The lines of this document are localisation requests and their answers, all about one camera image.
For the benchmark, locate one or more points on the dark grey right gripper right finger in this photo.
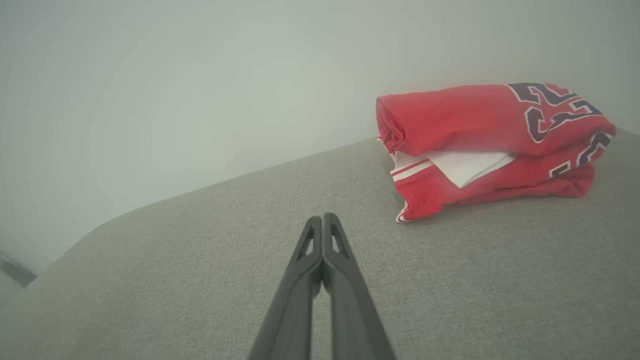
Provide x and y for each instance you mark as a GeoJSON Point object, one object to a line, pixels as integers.
{"type": "Point", "coordinates": [352, 310]}

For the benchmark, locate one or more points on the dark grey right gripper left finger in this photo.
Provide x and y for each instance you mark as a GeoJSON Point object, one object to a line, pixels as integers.
{"type": "Point", "coordinates": [292, 310]}

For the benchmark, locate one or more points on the red and white jersey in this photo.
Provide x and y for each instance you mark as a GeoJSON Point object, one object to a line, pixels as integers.
{"type": "Point", "coordinates": [465, 120]}

